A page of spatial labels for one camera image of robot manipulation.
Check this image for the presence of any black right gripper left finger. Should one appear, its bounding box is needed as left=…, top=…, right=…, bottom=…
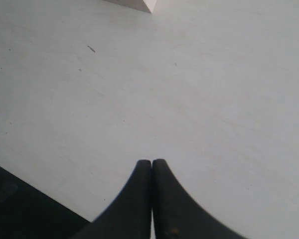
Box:
left=72, top=160, right=151, bottom=239

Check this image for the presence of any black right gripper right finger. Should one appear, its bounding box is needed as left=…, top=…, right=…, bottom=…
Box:
left=152, top=159, right=243, bottom=239

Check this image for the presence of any large wooden cube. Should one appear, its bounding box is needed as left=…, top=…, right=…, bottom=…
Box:
left=106, top=0, right=156, bottom=13

